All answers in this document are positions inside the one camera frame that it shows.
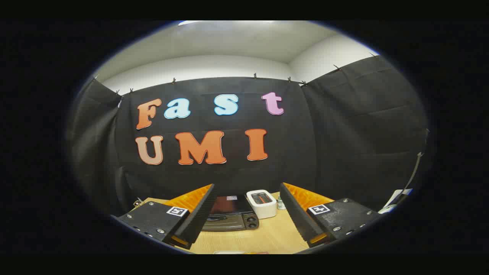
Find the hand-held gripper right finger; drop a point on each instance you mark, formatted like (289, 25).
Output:
(296, 214)

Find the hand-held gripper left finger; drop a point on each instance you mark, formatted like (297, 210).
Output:
(200, 214)

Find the black toaster oven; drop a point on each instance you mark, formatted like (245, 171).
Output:
(229, 222)

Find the white pop-up toaster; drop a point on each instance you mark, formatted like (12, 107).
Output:
(264, 211)

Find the white bottle green label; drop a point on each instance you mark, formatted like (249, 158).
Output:
(281, 204)

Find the white oval plate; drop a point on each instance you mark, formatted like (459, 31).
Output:
(229, 252)

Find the white panel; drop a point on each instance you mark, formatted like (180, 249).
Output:
(397, 198)

